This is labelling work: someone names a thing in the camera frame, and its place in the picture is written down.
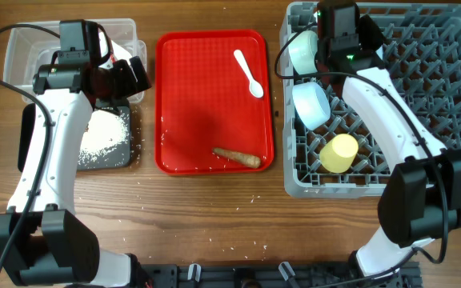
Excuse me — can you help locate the pile of white rice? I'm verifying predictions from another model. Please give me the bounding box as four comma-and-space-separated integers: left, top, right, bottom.
78, 110, 130, 165

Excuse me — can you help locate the green bowl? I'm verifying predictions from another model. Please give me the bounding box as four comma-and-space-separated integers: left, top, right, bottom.
288, 30, 318, 74

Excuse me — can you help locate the small light blue bowl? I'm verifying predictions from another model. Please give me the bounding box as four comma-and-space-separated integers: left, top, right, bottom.
292, 82, 331, 130

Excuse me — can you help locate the yellow plastic cup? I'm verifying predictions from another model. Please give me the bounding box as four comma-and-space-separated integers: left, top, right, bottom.
319, 134, 359, 174

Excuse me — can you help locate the brown carrot piece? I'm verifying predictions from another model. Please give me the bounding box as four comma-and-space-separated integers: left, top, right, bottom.
212, 147, 261, 169

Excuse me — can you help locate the white paper napkin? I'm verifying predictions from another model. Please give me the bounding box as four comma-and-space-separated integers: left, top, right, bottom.
99, 41, 132, 69

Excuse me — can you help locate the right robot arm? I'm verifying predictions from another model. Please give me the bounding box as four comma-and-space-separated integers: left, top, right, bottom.
315, 1, 461, 278

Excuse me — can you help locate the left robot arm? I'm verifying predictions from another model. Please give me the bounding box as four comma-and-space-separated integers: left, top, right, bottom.
0, 20, 154, 287

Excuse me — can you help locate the grey dishwasher rack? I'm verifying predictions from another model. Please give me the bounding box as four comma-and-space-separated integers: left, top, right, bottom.
279, 2, 461, 198

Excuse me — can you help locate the clear plastic waste bin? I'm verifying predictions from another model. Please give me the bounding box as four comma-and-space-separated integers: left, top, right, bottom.
3, 18, 146, 102

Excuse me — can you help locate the black plastic tray bin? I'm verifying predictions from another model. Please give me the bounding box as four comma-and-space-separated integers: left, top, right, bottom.
17, 99, 132, 174

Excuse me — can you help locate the red serving tray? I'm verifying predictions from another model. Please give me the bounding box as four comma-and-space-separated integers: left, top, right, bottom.
154, 30, 275, 175

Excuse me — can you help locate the white plastic spoon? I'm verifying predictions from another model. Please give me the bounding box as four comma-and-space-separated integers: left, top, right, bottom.
233, 50, 264, 98

